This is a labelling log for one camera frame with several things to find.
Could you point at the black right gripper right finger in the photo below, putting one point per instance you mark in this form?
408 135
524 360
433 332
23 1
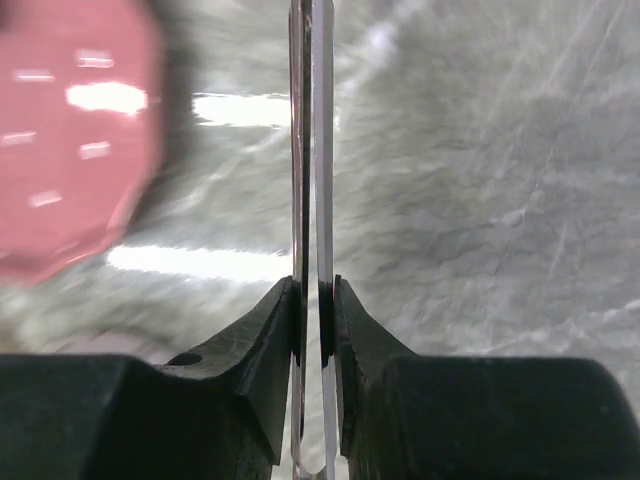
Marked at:
403 415

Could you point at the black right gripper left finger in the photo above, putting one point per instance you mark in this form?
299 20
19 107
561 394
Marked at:
216 411

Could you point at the metal tongs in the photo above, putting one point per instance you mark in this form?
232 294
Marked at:
311 70

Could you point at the pink dotted plate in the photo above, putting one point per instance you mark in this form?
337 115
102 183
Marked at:
81 128

